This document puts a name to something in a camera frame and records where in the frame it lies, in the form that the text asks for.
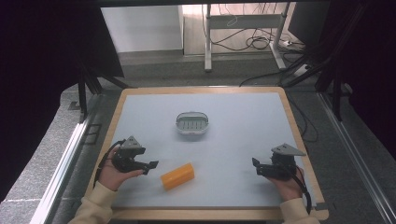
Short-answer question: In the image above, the black curtain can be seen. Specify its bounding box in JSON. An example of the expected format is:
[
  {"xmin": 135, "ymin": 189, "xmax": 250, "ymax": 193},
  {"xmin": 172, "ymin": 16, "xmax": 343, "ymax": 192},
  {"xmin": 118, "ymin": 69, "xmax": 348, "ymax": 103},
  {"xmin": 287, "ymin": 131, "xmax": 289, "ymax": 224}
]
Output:
[
  {"xmin": 0, "ymin": 0, "xmax": 125, "ymax": 203},
  {"xmin": 314, "ymin": 0, "xmax": 396, "ymax": 161}
]

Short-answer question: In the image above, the person's left hand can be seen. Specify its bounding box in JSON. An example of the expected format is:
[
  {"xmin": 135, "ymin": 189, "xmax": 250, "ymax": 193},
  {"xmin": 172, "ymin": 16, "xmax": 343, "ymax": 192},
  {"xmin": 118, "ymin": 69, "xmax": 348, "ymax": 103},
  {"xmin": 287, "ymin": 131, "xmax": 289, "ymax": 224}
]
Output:
[{"xmin": 98, "ymin": 147, "xmax": 145, "ymax": 191}]

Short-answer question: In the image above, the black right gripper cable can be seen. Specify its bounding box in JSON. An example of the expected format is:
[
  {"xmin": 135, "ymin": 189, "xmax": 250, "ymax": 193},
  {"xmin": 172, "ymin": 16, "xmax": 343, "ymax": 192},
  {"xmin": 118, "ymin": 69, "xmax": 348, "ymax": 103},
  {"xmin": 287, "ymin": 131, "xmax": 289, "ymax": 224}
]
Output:
[{"xmin": 279, "ymin": 163, "xmax": 313, "ymax": 215}]

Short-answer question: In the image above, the tangle of black floor cables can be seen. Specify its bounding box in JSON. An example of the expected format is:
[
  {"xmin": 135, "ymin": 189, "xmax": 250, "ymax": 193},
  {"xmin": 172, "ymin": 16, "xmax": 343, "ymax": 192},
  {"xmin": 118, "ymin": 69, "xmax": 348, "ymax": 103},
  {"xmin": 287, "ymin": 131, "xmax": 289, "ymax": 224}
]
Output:
[{"xmin": 200, "ymin": 2, "xmax": 307, "ymax": 53}]

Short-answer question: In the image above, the white desk frame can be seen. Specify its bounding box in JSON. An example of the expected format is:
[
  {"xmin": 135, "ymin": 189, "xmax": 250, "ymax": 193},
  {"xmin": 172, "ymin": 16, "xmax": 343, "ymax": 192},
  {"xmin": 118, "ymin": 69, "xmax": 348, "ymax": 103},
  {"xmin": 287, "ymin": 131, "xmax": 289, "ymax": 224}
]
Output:
[{"xmin": 203, "ymin": 2, "xmax": 291, "ymax": 73}]

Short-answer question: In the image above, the person's right hand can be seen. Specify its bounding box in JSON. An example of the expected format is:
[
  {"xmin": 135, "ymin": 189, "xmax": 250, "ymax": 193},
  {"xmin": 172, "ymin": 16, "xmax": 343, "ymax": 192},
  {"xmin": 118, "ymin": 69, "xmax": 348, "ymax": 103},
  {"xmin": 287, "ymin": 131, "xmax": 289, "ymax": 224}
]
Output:
[{"xmin": 267, "ymin": 167, "xmax": 305, "ymax": 202}]

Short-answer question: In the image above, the thin black cable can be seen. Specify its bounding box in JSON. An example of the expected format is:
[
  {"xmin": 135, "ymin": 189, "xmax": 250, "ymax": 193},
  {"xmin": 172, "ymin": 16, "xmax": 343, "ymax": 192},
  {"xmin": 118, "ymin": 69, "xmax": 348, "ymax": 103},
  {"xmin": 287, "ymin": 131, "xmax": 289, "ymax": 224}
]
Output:
[{"xmin": 287, "ymin": 92, "xmax": 319, "ymax": 144}]

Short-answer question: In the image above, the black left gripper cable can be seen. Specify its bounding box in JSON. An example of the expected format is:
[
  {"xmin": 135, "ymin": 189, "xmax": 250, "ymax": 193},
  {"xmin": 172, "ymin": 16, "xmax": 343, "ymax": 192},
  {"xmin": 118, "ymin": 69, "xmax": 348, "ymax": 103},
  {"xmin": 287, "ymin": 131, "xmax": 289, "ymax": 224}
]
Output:
[{"xmin": 92, "ymin": 139, "xmax": 126, "ymax": 189}]

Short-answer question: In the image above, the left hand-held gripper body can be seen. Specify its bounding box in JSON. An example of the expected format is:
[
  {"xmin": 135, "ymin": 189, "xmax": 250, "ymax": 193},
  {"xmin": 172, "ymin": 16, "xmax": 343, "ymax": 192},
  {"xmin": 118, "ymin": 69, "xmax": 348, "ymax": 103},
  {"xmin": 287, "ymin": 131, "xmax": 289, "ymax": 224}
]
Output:
[{"xmin": 111, "ymin": 135, "xmax": 147, "ymax": 174}]

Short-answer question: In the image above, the white cabinet panel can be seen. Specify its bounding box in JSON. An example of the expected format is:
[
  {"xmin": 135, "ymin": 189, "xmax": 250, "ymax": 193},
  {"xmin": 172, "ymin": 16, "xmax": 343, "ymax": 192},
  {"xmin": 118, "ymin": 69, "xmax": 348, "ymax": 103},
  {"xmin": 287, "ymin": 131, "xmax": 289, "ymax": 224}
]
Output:
[{"xmin": 100, "ymin": 5, "xmax": 185, "ymax": 54}]

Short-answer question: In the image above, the aluminium rail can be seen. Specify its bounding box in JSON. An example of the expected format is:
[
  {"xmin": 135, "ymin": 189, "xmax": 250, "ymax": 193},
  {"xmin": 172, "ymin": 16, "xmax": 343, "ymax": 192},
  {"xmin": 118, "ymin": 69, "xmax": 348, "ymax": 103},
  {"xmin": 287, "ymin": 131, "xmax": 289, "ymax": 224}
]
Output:
[
  {"xmin": 317, "ymin": 91, "xmax": 396, "ymax": 224},
  {"xmin": 29, "ymin": 118, "xmax": 94, "ymax": 224}
]

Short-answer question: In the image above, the dark monitor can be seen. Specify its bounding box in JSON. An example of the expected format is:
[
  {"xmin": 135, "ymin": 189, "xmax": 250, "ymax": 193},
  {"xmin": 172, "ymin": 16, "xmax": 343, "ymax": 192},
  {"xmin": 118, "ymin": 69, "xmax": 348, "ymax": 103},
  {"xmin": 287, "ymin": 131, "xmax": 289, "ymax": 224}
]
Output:
[{"xmin": 287, "ymin": 1, "xmax": 332, "ymax": 49}]

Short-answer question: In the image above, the white table mat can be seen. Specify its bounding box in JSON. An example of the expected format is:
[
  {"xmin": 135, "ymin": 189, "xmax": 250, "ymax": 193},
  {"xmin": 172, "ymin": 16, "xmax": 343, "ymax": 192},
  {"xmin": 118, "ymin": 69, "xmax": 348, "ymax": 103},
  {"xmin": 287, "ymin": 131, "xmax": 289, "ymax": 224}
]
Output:
[{"xmin": 111, "ymin": 91, "xmax": 318, "ymax": 209}]

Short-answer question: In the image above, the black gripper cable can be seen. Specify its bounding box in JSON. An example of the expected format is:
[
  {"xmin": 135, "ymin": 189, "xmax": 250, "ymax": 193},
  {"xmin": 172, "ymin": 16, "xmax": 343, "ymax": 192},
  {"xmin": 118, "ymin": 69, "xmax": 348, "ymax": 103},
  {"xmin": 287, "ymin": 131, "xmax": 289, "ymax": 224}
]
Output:
[
  {"xmin": 92, "ymin": 139, "xmax": 126, "ymax": 189},
  {"xmin": 279, "ymin": 163, "xmax": 313, "ymax": 215}
]

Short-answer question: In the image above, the black metal stand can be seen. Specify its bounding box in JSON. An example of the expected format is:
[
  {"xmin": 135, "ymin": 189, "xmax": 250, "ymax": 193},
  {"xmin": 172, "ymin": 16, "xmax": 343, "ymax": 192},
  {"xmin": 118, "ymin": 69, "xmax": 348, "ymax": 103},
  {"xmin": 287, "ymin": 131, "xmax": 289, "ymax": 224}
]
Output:
[
  {"xmin": 75, "ymin": 57, "xmax": 134, "ymax": 123},
  {"xmin": 279, "ymin": 3, "xmax": 368, "ymax": 122}
]

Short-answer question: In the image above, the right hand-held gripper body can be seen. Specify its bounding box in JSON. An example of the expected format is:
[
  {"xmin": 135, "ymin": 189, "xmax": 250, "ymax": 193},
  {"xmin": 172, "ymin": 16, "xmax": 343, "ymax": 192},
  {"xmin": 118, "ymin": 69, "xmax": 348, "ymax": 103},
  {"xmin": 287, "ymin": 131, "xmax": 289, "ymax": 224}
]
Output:
[{"xmin": 261, "ymin": 143, "xmax": 307, "ymax": 182}]

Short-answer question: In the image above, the white power strip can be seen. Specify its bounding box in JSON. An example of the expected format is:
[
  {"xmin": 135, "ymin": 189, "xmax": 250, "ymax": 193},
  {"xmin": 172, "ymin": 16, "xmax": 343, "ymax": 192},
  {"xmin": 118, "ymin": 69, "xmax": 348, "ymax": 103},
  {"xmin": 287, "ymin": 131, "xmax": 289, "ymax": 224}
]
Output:
[{"xmin": 291, "ymin": 63, "xmax": 313, "ymax": 78}]

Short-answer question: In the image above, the grey soap dish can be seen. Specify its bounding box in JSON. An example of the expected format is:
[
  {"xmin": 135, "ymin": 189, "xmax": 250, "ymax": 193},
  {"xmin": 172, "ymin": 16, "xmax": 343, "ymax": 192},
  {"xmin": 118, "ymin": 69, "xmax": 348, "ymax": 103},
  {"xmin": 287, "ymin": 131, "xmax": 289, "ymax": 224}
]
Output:
[{"xmin": 175, "ymin": 111, "xmax": 210, "ymax": 136}]

